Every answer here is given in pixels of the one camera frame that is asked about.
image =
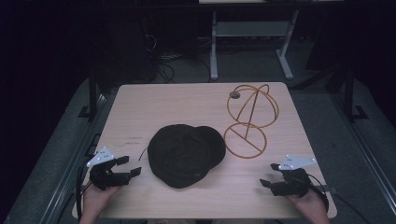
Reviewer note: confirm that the white metal table frame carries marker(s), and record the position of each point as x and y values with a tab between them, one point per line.
249	29

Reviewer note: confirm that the person's left hand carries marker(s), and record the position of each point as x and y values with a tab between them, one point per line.
95	202

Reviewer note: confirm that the black metal stand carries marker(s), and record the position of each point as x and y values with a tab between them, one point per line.
92	93
349	93

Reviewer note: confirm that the person's right hand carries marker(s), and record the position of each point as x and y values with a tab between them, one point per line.
313	208

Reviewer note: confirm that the black hat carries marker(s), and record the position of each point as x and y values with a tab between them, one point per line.
182	155

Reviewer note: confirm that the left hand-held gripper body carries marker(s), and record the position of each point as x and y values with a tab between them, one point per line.
102	179

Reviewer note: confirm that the aluminium rail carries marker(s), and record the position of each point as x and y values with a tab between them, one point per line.
71	174
367	155

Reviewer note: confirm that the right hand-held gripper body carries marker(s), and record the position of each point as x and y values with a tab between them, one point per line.
294	185

